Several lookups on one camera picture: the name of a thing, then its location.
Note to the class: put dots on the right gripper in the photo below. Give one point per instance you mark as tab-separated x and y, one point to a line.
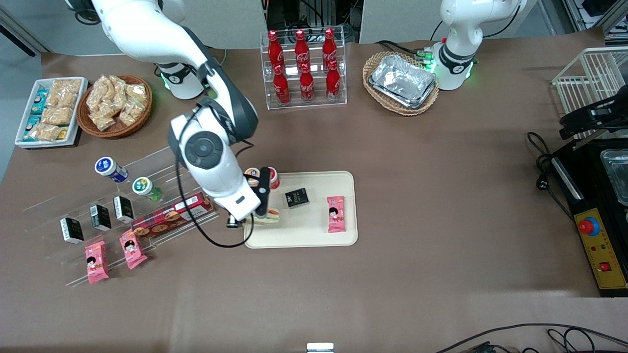
230	224

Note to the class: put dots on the plastic sandwich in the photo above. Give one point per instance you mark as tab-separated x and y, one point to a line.
272	216

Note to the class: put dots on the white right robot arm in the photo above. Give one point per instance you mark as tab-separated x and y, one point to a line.
147	29

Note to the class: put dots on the cream serving tray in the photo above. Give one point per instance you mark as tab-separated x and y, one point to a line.
314	230

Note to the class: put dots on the shiny metal food tray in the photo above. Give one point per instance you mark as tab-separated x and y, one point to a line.
617	176

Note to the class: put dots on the orange lid small bottle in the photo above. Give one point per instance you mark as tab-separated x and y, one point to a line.
252	173

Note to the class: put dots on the red lid small bottle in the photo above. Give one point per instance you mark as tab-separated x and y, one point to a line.
274	179

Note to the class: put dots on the black snack box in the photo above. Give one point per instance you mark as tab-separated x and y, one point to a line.
100	217
72	230
297	197
123	209

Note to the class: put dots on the red tartan shortbread box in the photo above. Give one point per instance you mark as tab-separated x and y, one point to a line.
171	216

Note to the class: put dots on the pink snack packet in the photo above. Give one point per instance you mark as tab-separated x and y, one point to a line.
132	250
96	262
336	214

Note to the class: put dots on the green label white bottle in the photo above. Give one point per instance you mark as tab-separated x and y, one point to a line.
146	189

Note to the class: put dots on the red cola bottle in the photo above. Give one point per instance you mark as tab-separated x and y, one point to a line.
328	46
281	86
306	84
273	49
333	82
300	48

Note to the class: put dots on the blue label white bottle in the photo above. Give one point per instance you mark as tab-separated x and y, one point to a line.
110	169

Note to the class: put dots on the clear acrylic bottle rack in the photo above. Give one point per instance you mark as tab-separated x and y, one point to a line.
338	98

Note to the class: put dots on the brown wicker basket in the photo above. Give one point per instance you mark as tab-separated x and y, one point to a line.
117	131

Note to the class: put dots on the clear bag tan snacks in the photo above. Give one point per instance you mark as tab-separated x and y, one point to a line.
96	92
129	113
103	119
117	84
137	92

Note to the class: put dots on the light wicker basket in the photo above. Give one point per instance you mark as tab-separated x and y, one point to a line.
373	93

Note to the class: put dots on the clear acrylic stepped shelf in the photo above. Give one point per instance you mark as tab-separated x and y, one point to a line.
59	206

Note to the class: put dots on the foil container stack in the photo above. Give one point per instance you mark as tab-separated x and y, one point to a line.
402	81

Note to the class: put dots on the tan cracker packet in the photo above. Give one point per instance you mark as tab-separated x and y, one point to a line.
46	132
67	86
61	100
57	116

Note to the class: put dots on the blue snack packet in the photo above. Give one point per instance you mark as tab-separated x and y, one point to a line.
40	94
38	106
33	121

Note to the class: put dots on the white rectangular bin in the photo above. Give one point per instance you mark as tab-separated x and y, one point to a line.
22	132

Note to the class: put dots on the black sealing machine yellow panel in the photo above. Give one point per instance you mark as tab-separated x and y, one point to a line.
574	196

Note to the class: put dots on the aluminium frame rack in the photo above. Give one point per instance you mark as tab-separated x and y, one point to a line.
588	14

